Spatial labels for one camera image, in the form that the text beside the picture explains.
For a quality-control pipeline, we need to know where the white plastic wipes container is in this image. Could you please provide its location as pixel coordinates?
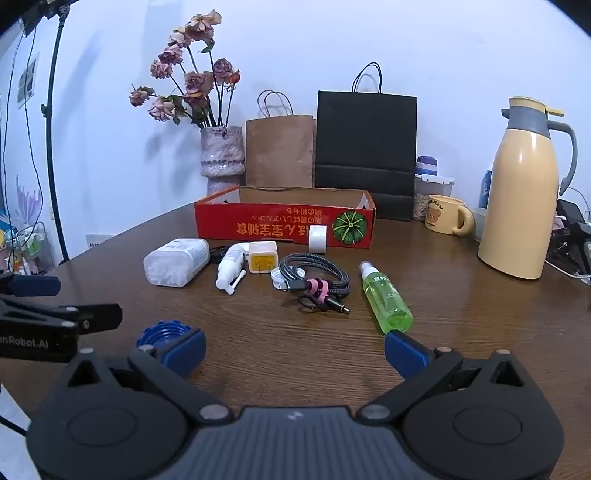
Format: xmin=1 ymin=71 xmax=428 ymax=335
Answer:
xmin=143 ymin=238 xmax=211 ymax=288

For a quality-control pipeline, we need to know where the purple lid container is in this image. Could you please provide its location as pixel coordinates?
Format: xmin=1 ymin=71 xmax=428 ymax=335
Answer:
xmin=415 ymin=155 xmax=438 ymax=176

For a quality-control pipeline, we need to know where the brown paper bag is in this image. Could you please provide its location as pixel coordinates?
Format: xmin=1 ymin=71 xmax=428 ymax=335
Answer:
xmin=245 ymin=89 xmax=315 ymax=189

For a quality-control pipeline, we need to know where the shelf with colourful items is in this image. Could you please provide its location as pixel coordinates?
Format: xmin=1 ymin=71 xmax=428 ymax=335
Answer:
xmin=1 ymin=177 xmax=54 ymax=275

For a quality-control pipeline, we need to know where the yellow bear mug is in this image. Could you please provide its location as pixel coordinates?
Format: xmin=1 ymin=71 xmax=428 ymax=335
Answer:
xmin=424 ymin=195 xmax=475 ymax=236

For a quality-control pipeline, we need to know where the blue bottle cap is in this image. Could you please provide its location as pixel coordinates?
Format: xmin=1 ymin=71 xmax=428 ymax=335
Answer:
xmin=135 ymin=320 xmax=192 ymax=357

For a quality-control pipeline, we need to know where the clear jar with nuts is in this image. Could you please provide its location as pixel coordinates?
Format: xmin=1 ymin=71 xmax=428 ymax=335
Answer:
xmin=413 ymin=174 xmax=455 ymax=221

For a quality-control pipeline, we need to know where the white tape roll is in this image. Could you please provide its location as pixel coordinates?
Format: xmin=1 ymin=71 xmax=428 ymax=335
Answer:
xmin=308 ymin=225 xmax=328 ymax=254

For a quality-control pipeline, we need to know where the dried rose bouquet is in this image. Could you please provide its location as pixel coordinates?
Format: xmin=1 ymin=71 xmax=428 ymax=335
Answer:
xmin=129 ymin=10 xmax=242 ymax=129

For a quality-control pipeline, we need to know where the black light stand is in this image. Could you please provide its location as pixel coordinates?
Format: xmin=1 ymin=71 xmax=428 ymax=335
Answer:
xmin=23 ymin=0 xmax=74 ymax=265

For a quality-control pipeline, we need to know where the pink ceramic vase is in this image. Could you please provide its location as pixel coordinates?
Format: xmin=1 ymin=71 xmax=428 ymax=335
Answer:
xmin=200 ymin=126 xmax=245 ymax=195

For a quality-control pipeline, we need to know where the white yellow charger plug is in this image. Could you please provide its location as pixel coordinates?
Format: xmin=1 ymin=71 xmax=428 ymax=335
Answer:
xmin=247 ymin=241 xmax=280 ymax=274

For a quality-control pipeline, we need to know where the red cardboard box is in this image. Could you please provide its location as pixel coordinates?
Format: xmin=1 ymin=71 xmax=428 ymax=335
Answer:
xmin=193 ymin=186 xmax=376 ymax=249

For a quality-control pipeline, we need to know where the black paper bag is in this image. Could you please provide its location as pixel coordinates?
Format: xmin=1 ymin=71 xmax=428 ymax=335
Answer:
xmin=314 ymin=61 xmax=418 ymax=221

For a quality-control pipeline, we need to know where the green spray bottle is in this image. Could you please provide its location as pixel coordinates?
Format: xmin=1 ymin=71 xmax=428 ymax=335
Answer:
xmin=360 ymin=261 xmax=414 ymax=334

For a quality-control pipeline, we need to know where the white nasal spray bottle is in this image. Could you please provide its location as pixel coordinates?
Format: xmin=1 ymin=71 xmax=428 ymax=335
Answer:
xmin=215 ymin=242 xmax=249 ymax=295

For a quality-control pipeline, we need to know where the blue soda can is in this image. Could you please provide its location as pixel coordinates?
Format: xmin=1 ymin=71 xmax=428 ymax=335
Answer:
xmin=478 ymin=169 xmax=492 ymax=209

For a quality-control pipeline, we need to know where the grey ceramic cup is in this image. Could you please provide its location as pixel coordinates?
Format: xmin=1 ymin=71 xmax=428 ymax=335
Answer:
xmin=471 ymin=207 xmax=488 ymax=242

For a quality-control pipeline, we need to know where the yellow thermos jug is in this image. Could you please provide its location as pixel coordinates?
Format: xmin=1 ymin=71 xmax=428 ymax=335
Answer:
xmin=478 ymin=96 xmax=578 ymax=280

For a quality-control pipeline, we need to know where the braided grey cable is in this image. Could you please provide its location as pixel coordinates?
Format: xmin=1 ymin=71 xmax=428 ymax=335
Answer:
xmin=278 ymin=251 xmax=353 ymax=316

